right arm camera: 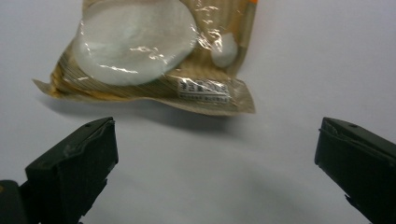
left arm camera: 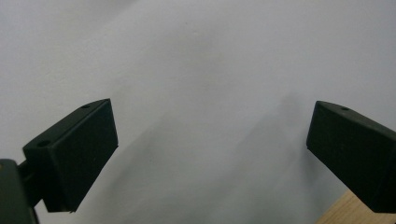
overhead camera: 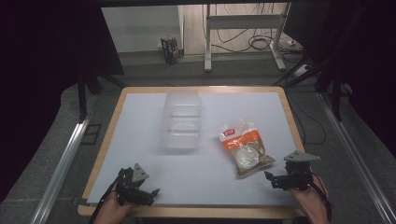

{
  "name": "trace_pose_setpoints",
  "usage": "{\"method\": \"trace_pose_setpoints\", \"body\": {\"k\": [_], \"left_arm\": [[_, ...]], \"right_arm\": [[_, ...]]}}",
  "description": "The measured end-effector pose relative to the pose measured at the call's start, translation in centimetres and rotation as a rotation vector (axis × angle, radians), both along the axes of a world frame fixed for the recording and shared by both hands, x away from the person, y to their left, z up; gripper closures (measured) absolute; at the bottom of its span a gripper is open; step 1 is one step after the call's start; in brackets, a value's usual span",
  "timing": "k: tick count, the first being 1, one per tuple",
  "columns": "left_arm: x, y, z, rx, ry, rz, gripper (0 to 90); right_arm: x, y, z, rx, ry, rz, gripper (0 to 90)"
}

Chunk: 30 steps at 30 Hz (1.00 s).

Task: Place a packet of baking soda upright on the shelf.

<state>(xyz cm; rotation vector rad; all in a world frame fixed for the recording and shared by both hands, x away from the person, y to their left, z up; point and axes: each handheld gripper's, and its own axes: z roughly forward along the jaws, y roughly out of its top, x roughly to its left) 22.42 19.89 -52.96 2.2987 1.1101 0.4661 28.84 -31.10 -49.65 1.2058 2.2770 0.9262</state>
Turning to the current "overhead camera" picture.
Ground clear plastic container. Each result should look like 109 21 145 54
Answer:
161 89 203 151

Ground thin black floor cable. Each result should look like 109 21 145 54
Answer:
289 92 327 146

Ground black tripod legs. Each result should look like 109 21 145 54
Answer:
272 54 316 89

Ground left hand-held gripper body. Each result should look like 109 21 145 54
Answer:
116 162 150 206

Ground aluminium rail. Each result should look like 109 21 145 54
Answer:
30 92 98 224
317 91 396 224

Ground white metal stand frame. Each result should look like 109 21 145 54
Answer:
203 2 292 73

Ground person's left hand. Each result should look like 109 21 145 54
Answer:
92 185 134 224

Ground orange and clear snack bag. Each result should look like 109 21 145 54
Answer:
218 118 276 178

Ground black stand post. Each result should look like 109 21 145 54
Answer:
331 70 344 122
77 70 95 123

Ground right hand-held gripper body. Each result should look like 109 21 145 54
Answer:
283 150 321 191

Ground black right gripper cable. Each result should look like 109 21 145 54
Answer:
308 173 333 222

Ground white power strip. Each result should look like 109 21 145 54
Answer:
292 63 310 77

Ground black cable bundle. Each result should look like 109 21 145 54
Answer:
211 28 283 54

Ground blue printed carton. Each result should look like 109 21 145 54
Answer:
160 29 182 65

